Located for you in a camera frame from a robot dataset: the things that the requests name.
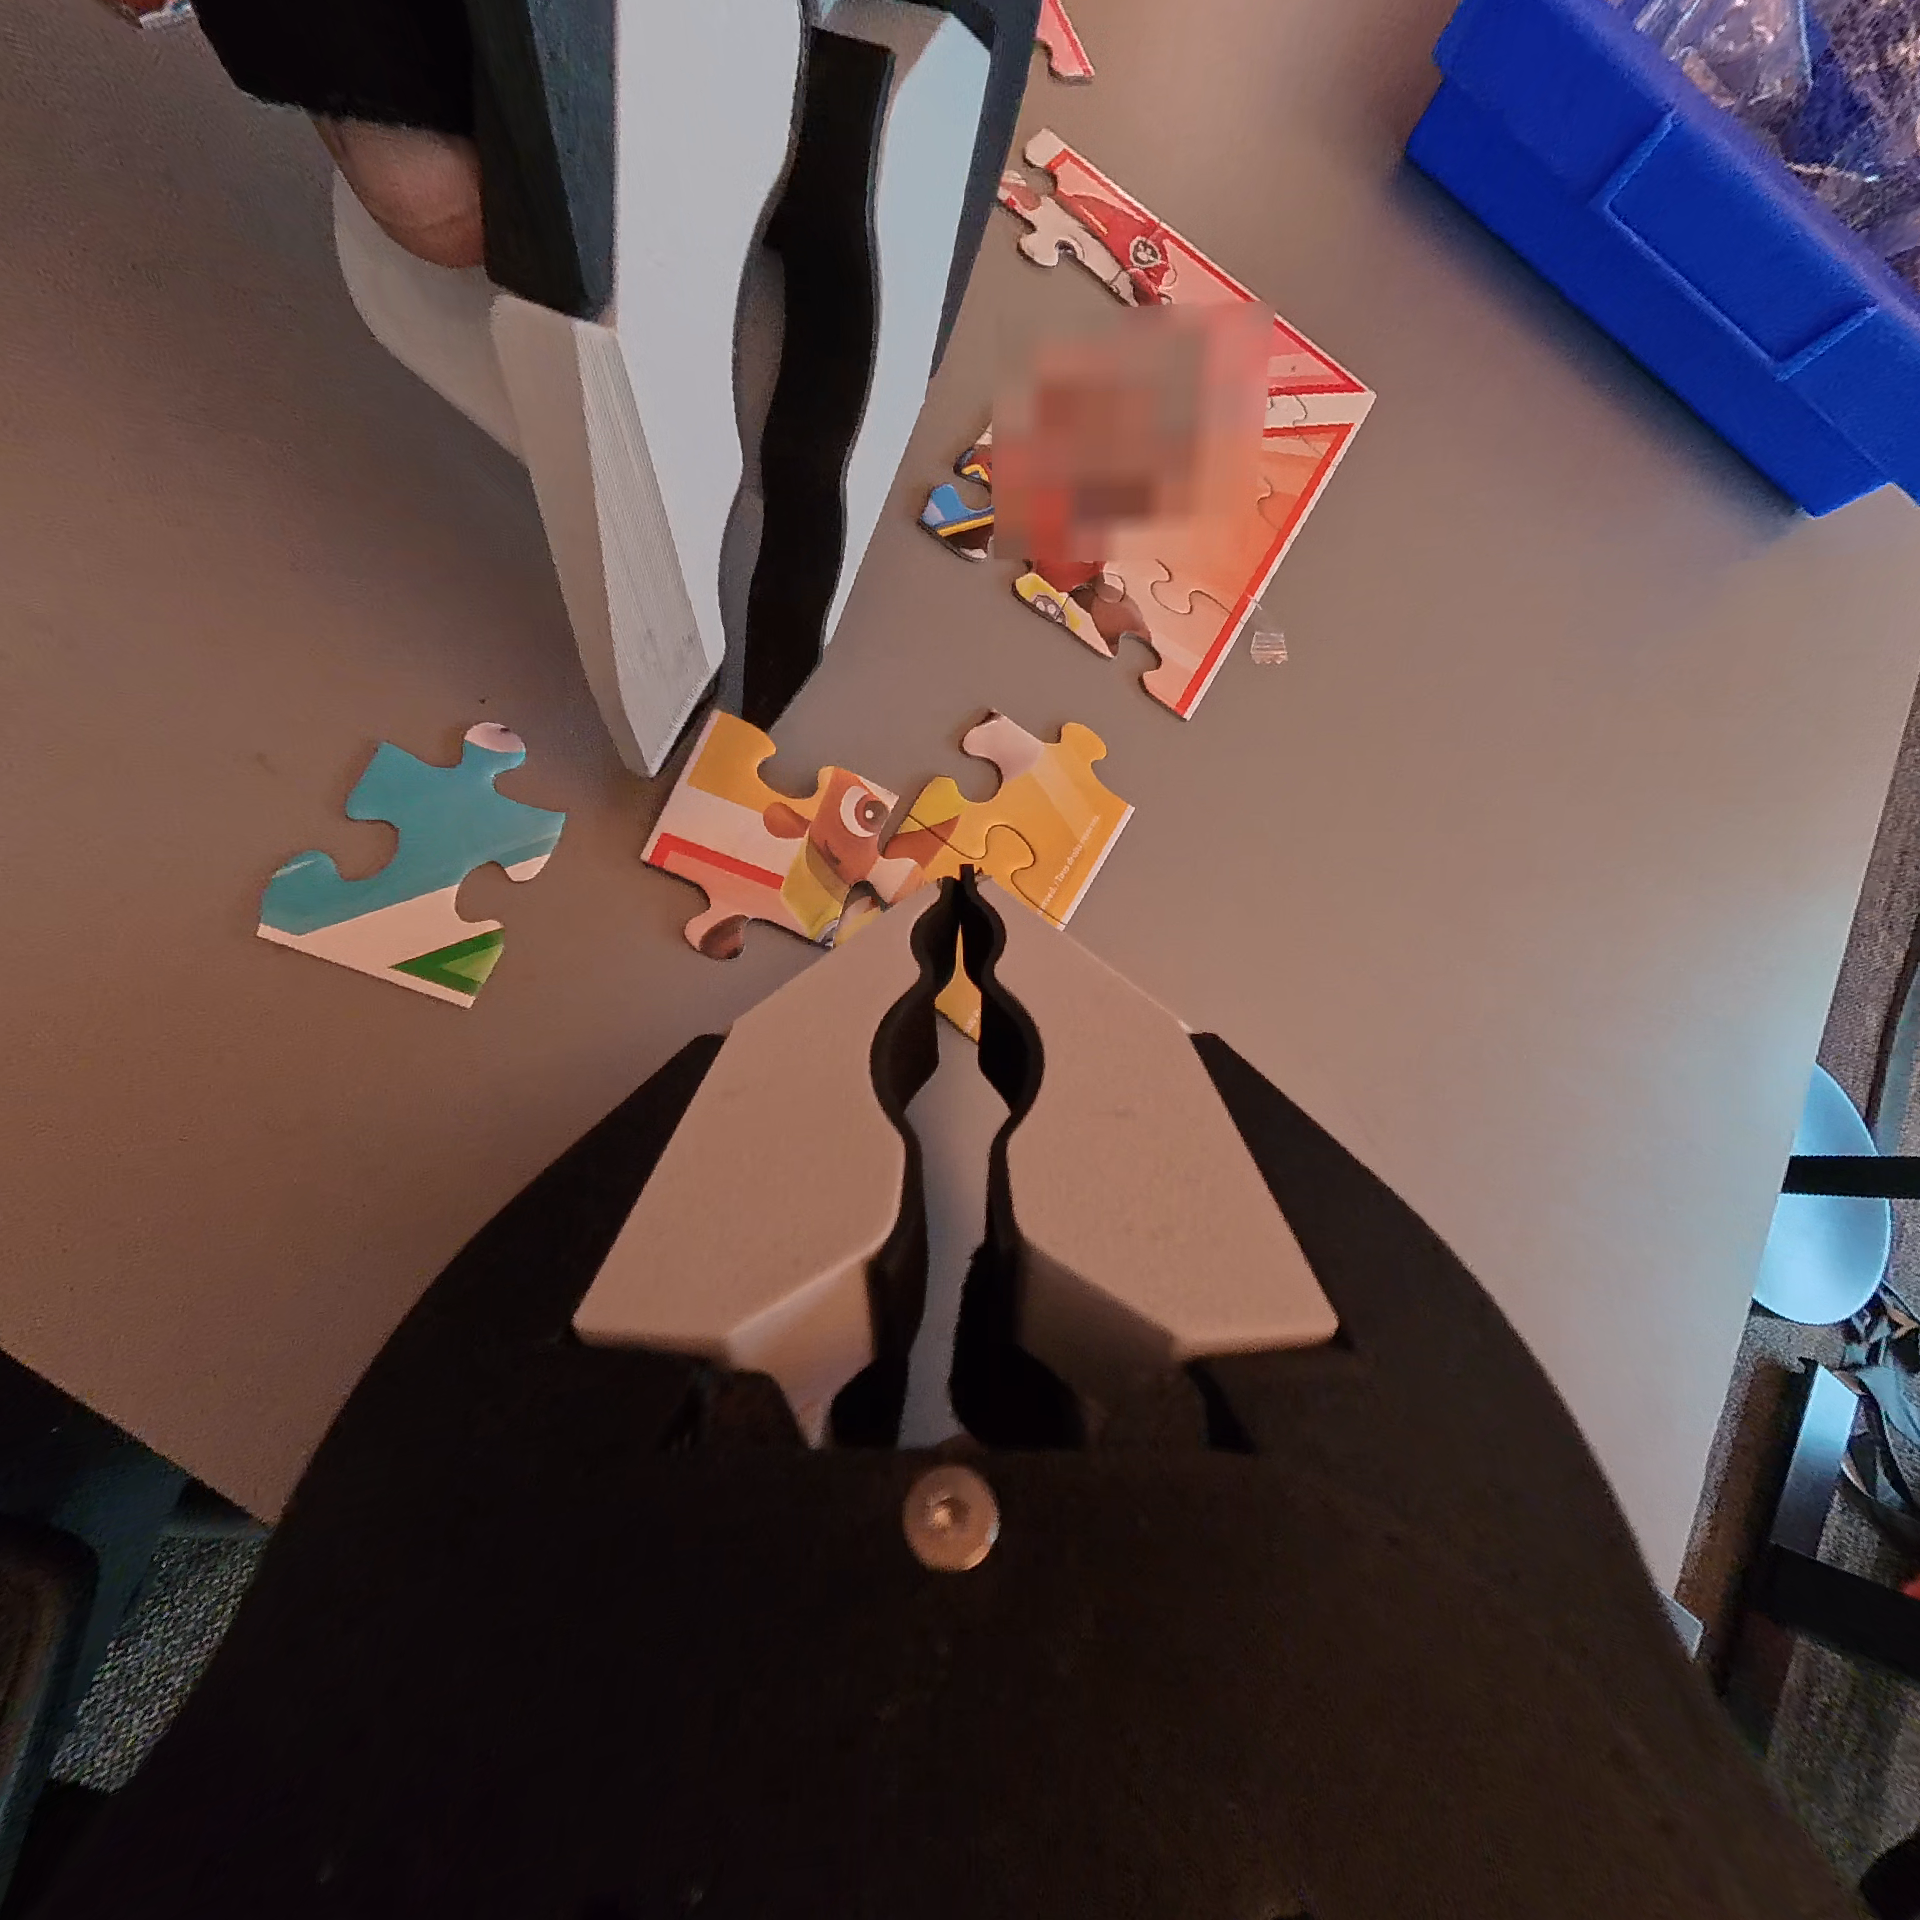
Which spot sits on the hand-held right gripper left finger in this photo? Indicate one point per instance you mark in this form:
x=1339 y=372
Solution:
x=750 y=1200

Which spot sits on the person's left hand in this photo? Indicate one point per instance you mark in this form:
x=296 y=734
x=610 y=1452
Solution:
x=411 y=189

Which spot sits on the pink striped puzzle piece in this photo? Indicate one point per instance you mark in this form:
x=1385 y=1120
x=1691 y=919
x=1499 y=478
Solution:
x=1062 y=37

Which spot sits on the teal puzzle piece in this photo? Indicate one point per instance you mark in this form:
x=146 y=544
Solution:
x=420 y=855

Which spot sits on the clear plastic scrap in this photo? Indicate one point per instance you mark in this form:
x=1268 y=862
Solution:
x=1268 y=646

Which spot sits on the red fire dog puzzle section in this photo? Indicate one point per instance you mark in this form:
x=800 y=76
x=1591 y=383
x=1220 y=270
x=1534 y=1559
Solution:
x=1290 y=451

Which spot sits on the clear plastic bag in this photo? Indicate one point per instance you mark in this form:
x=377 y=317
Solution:
x=1800 y=91

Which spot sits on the yellow puzzle piece pale knob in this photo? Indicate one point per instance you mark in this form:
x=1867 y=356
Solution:
x=1065 y=820

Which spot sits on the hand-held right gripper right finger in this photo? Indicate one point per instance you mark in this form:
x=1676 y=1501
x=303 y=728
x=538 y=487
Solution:
x=1170 y=1200

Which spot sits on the grey desk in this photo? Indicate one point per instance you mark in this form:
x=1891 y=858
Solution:
x=1499 y=901

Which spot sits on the pale blue round object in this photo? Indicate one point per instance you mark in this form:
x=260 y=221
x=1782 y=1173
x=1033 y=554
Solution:
x=1822 y=1231

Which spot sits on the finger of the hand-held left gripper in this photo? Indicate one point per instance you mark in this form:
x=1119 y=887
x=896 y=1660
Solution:
x=674 y=226
x=900 y=226

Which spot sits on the blue plastic bin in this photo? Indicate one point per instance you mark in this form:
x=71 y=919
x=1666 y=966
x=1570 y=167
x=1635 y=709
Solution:
x=1651 y=226

